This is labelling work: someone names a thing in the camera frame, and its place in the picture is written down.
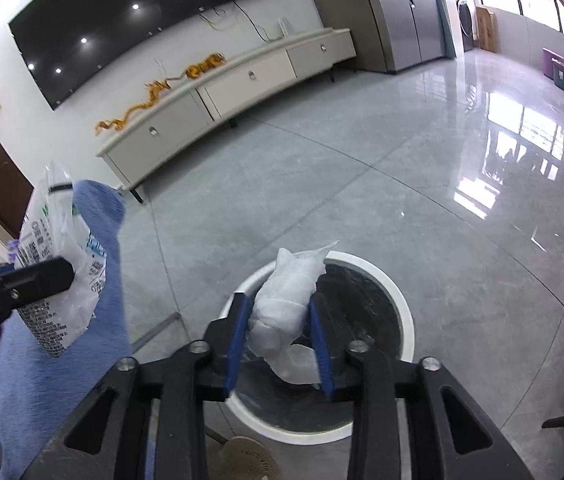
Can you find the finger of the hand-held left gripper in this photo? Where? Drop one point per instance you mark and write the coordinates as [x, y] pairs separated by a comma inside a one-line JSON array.
[[42, 280]]

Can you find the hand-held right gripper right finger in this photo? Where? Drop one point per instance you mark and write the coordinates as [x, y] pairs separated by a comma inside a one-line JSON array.
[[319, 345]]

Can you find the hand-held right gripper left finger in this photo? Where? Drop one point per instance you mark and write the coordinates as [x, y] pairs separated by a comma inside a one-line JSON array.
[[237, 340]]

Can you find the white paper towel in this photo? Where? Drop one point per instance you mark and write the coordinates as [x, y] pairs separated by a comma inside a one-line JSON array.
[[282, 305]]

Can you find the white printed plastic packet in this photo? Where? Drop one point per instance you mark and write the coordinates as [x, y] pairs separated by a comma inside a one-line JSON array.
[[42, 220]]

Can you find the white round trash bin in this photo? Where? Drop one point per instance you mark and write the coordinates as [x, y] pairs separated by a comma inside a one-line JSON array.
[[386, 320]]

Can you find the blue fuzzy blanket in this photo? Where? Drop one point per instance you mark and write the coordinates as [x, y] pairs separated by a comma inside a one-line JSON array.
[[102, 310]]

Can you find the tan round pad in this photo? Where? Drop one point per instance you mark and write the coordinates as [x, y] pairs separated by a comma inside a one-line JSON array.
[[247, 460]]

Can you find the golden dragon figurine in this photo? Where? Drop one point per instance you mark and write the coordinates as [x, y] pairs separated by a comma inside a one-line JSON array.
[[123, 120], [154, 91]]

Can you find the white television cabinet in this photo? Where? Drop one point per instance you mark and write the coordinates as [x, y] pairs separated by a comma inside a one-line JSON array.
[[242, 85]]

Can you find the golden lion figurine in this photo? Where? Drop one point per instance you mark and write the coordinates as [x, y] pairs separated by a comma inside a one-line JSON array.
[[202, 66]]

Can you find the white router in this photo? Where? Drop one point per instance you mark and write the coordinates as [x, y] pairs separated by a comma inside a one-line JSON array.
[[284, 28]]

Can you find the grey refrigerator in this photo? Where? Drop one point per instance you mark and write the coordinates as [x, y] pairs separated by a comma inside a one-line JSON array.
[[401, 15]]

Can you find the cardboard box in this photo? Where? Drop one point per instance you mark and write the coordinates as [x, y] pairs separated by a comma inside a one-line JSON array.
[[486, 30]]

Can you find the grey storage bin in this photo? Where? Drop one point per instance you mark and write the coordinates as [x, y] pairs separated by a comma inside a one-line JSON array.
[[561, 77]]

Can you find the washing machine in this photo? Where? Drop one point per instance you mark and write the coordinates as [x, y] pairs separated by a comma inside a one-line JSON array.
[[465, 15]]

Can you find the purple storage bin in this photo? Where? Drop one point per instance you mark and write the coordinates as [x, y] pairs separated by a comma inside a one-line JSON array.
[[550, 60]]

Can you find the black wall television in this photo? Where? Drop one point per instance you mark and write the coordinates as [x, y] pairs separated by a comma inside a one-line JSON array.
[[137, 25]]

